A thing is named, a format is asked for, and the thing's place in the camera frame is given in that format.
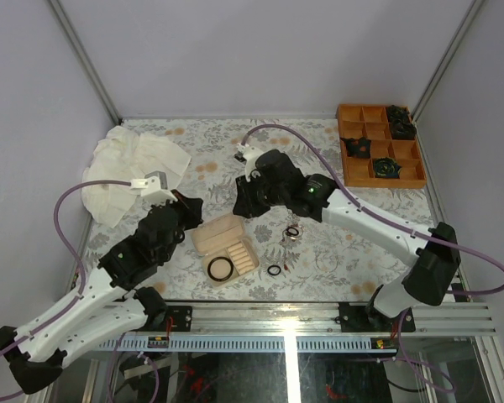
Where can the black fabric flower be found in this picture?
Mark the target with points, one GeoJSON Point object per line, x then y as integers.
{"type": "Point", "coordinates": [402, 130]}
{"type": "Point", "coordinates": [395, 112]}

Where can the black flower green swirls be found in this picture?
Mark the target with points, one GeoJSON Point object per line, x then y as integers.
{"type": "Point", "coordinates": [386, 168]}

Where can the orange wooden divided tray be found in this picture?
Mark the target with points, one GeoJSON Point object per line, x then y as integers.
{"type": "Point", "coordinates": [371, 121]}

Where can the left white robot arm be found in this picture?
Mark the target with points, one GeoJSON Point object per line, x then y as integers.
{"type": "Point", "coordinates": [113, 299]}

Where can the white crumpled cloth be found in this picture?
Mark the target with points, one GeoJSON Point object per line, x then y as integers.
{"type": "Point", "coordinates": [122, 156]}

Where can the black flower orange dots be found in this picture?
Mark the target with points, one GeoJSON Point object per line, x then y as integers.
{"type": "Point", "coordinates": [357, 148]}

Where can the black bangle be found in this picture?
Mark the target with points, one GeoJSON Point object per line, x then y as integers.
{"type": "Point", "coordinates": [220, 269]}

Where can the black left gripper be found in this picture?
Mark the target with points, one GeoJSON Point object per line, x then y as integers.
{"type": "Point", "coordinates": [191, 207]}

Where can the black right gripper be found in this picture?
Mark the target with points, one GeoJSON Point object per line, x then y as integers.
{"type": "Point", "coordinates": [246, 205]}

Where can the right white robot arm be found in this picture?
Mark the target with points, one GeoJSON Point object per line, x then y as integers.
{"type": "Point", "coordinates": [431, 262]}

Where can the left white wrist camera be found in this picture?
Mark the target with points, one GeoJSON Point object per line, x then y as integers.
{"type": "Point", "coordinates": [153, 188]}

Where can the black fabric flower top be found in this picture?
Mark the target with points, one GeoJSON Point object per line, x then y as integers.
{"type": "Point", "coordinates": [395, 112]}

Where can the beige jewelry box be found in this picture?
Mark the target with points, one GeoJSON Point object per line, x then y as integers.
{"type": "Point", "coordinates": [226, 236]}

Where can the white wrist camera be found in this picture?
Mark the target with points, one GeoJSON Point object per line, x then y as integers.
{"type": "Point", "coordinates": [249, 154]}
{"type": "Point", "coordinates": [153, 188]}

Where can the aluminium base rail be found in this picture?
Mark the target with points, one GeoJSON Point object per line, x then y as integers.
{"type": "Point", "coordinates": [312, 326]}

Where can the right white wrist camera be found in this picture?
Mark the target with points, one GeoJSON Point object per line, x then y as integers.
{"type": "Point", "coordinates": [249, 154]}

